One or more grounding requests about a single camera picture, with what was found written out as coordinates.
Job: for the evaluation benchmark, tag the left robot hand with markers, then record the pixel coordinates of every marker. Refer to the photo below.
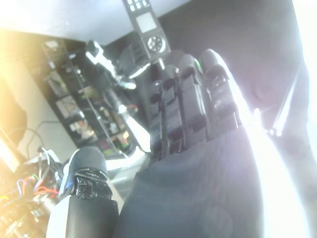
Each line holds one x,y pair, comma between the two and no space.
185,193

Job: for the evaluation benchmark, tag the black brick phone with antenna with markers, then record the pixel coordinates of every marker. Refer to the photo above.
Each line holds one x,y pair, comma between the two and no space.
146,22

